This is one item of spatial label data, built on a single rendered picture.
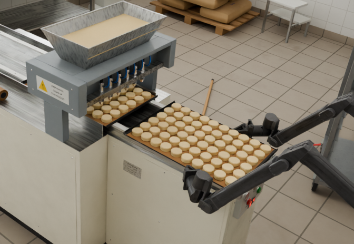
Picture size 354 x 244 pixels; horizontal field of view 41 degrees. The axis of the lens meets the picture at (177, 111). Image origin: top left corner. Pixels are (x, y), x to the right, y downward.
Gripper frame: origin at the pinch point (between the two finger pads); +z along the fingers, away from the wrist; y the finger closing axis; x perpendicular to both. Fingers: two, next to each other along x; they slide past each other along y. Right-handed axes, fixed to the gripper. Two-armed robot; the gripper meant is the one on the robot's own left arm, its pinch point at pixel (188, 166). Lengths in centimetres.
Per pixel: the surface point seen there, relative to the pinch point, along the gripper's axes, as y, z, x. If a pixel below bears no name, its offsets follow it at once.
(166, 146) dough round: -2.3, 12.2, -8.1
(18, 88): 2, 72, -79
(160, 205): 31.3, 10.5, -8.3
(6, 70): -1, 86, -86
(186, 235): 40.8, -0.8, 3.7
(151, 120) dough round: -2.5, 33.1, -12.2
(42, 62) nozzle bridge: -28, 41, -62
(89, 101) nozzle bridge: -15, 30, -42
